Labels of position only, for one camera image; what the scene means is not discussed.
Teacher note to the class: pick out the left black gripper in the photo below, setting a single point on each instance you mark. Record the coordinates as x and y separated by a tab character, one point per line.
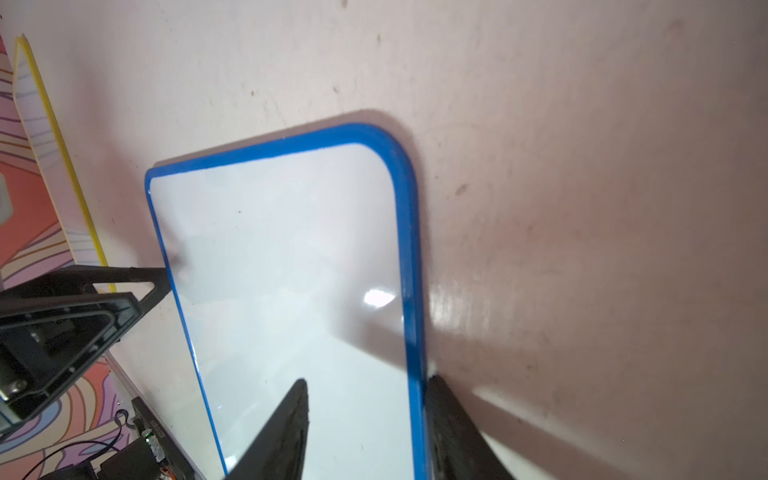
55	327

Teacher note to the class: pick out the yellow-framed whiteboard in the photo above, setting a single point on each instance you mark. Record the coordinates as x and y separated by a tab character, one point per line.
38	120

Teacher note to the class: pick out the blue-framed whiteboard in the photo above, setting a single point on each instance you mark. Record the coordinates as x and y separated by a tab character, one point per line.
299	259

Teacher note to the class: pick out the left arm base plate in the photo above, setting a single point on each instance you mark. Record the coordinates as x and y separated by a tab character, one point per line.
152	455

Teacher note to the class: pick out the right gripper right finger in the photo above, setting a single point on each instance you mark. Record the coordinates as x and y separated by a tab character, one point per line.
458	449

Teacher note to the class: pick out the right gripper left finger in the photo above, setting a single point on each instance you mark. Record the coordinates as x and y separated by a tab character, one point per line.
278	451

